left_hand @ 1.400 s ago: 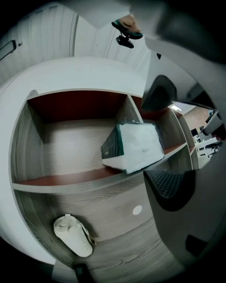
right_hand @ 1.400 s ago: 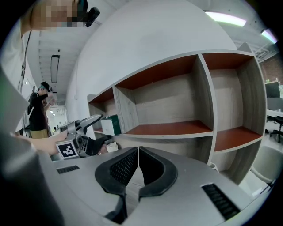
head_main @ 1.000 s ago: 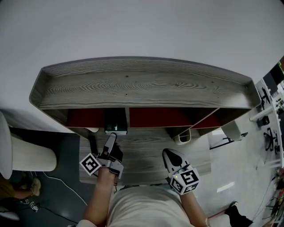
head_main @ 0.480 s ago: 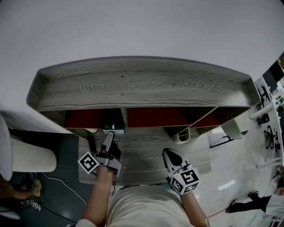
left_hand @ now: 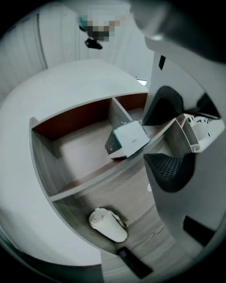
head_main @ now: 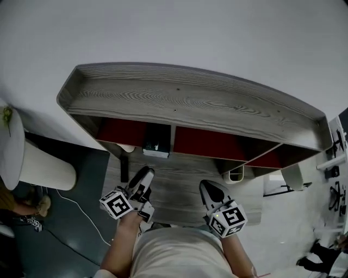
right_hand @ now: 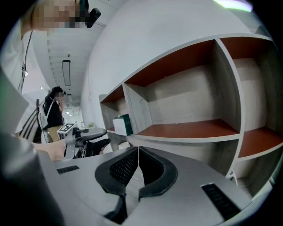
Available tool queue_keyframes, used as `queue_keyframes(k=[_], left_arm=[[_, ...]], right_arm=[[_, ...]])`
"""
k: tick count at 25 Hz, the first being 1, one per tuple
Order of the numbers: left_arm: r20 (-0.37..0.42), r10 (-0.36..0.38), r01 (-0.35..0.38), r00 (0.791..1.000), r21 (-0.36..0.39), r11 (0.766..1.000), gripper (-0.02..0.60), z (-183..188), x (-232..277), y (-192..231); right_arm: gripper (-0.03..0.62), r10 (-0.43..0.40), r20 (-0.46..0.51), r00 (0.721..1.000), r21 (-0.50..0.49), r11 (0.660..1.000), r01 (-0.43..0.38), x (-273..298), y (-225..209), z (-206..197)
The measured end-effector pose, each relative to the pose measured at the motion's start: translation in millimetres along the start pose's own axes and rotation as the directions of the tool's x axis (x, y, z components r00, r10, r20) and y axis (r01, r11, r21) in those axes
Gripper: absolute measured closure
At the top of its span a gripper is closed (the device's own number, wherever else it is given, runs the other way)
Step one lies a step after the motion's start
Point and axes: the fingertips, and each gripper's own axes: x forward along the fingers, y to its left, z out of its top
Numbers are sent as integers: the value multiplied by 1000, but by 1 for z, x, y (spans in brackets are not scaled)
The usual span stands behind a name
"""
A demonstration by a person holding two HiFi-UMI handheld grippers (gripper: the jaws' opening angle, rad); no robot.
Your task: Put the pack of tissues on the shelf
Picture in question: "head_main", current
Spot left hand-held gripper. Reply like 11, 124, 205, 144
98, 166, 156, 224

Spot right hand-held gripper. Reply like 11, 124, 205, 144
199, 179, 248, 239

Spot dark green pack of tissues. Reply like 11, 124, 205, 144
142, 138, 171, 159

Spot grey wooden shelf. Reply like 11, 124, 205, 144
56, 62, 334, 178

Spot person's right forearm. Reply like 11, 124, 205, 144
219, 232, 257, 278

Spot person's left forearm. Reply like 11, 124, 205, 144
98, 210, 145, 278

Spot person's beige shirt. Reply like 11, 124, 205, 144
129, 223, 232, 278

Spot cream chair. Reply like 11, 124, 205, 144
281, 162, 304, 191

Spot patterned black white block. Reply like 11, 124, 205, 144
27, 217, 44, 233

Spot small black box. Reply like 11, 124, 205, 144
325, 166, 340, 179

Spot black office chair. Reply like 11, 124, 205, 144
328, 181, 346, 212
332, 129, 346, 158

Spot small green plant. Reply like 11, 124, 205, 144
2, 106, 14, 137

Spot white cable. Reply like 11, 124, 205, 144
55, 188, 112, 247

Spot black metal frame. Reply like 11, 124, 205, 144
263, 175, 313, 198

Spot black cable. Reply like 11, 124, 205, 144
42, 229, 102, 267

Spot white round pedestal table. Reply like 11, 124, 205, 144
0, 98, 77, 192

